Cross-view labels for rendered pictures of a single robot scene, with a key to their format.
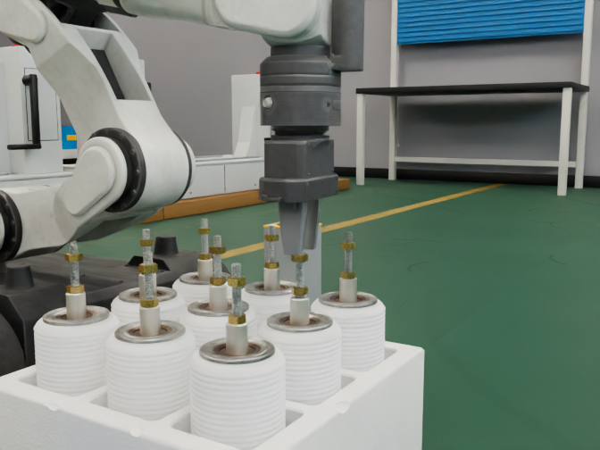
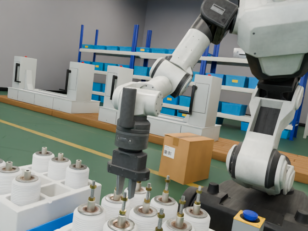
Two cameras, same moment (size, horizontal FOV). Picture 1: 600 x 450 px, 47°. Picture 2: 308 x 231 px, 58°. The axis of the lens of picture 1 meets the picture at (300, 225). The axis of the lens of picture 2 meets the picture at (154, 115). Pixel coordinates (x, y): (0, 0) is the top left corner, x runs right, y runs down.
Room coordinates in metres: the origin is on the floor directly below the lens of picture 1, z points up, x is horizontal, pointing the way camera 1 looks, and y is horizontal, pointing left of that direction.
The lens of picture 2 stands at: (0.81, -0.73, 0.64)
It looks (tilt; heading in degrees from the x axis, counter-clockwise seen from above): 6 degrees down; 90
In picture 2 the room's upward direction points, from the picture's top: 8 degrees clockwise
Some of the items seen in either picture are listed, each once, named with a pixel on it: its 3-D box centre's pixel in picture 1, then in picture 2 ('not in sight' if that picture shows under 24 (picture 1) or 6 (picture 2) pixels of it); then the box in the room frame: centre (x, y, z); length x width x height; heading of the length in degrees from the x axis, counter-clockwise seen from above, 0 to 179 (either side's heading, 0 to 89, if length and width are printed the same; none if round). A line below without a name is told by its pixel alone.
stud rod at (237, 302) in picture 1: (237, 301); (92, 193); (0.66, 0.06, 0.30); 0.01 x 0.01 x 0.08
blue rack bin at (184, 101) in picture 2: not in sight; (191, 101); (1.56, 5.36, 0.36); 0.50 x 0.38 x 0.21; 57
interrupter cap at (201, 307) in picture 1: (218, 308); (145, 211); (0.82, 0.10, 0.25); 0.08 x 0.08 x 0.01
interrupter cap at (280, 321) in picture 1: (299, 322); (121, 224); (0.76, 0.00, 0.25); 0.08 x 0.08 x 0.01
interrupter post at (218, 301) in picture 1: (218, 297); (145, 207); (0.82, 0.10, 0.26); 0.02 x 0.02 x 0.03
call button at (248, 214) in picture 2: not in sight; (250, 216); (1.11, 0.01, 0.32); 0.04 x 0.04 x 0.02
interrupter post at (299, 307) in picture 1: (299, 311); (121, 220); (0.76, 0.00, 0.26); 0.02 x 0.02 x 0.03
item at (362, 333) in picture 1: (346, 368); not in sight; (0.86, -0.06, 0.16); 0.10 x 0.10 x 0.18
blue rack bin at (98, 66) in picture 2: not in sight; (103, 67); (-0.72, 6.76, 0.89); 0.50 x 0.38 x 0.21; 59
